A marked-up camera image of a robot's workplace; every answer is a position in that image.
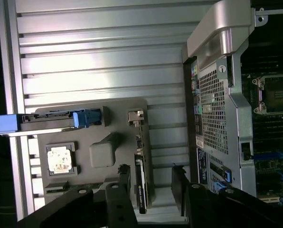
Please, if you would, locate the open black PC case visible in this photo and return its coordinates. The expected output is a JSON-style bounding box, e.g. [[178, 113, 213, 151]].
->
[[181, 0, 283, 205]]

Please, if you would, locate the hard disk with blue carrier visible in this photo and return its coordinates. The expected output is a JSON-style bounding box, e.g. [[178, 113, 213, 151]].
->
[[0, 108, 102, 138]]

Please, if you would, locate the silver CPU chip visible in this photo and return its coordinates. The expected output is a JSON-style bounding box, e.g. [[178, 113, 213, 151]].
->
[[47, 146, 71, 173]]

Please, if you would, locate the blue case latch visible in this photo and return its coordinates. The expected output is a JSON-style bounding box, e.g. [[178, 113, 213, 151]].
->
[[213, 181, 229, 192]]

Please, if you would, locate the grey parts rack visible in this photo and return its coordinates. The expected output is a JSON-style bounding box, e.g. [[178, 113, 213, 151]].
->
[[34, 96, 154, 214]]

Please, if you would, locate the CPU socket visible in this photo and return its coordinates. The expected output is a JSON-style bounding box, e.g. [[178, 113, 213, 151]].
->
[[252, 74, 283, 116]]

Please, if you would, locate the green motherboard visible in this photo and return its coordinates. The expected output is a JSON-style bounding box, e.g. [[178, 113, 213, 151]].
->
[[240, 71, 283, 205]]

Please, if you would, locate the black intrusion switch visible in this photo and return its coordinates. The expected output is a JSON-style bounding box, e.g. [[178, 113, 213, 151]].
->
[[240, 142, 253, 162]]

